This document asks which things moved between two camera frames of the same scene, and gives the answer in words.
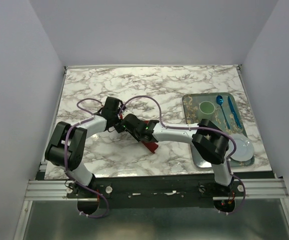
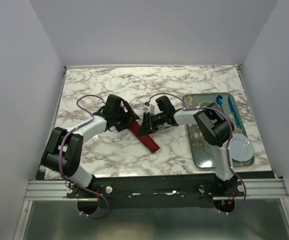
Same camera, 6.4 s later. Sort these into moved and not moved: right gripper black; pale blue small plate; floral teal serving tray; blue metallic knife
Moved: right gripper black
Not moved: pale blue small plate; blue metallic knife; floral teal serving tray
